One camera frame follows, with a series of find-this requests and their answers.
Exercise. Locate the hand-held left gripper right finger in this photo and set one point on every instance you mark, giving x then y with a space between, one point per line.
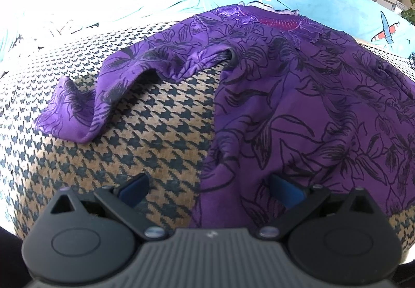
285 191

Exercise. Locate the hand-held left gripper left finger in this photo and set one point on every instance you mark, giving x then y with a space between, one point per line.
134 186

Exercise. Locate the purple floral shirt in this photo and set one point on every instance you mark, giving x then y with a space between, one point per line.
291 96

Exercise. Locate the houndstooth sofa mat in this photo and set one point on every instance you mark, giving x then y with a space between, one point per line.
146 119

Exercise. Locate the white chest freezer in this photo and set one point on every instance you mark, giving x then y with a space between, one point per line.
387 1

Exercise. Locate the green potted plant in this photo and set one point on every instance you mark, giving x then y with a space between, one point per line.
409 11

